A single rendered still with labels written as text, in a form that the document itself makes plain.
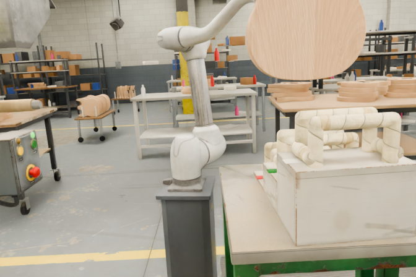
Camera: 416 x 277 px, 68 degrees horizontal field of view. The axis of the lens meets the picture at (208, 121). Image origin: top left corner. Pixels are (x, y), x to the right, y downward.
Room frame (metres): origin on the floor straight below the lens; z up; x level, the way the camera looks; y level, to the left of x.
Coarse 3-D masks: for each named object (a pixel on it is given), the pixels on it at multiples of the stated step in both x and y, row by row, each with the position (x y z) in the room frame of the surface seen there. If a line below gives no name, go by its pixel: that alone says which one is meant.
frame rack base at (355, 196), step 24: (288, 168) 0.66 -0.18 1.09; (336, 168) 0.62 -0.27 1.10; (360, 168) 0.62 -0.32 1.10; (384, 168) 0.62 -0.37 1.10; (408, 168) 0.62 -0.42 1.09; (288, 192) 0.66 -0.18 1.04; (312, 192) 0.61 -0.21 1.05; (336, 192) 0.61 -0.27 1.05; (360, 192) 0.62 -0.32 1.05; (384, 192) 0.62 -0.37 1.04; (408, 192) 0.62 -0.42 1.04; (288, 216) 0.66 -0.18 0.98; (312, 216) 0.61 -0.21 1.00; (336, 216) 0.61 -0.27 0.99; (360, 216) 0.62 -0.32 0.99; (384, 216) 0.62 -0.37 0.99; (408, 216) 0.62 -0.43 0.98; (312, 240) 0.61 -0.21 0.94; (336, 240) 0.61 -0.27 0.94; (360, 240) 0.62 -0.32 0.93
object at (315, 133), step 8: (312, 128) 0.63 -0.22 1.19; (320, 128) 0.62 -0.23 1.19; (312, 136) 0.63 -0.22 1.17; (320, 136) 0.62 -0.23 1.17; (312, 144) 0.63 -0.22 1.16; (320, 144) 0.62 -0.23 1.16; (312, 152) 0.63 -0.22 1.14; (320, 152) 0.62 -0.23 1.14; (320, 160) 0.62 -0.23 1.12; (312, 168) 0.63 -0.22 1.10; (320, 168) 0.62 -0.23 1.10
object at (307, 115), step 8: (304, 112) 0.71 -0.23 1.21; (312, 112) 0.71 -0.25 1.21; (320, 112) 0.71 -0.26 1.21; (328, 112) 0.71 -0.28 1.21; (336, 112) 0.71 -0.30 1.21; (344, 112) 0.71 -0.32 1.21; (352, 112) 0.71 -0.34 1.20; (360, 112) 0.71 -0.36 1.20; (368, 112) 0.71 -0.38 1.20; (376, 112) 0.71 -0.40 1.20
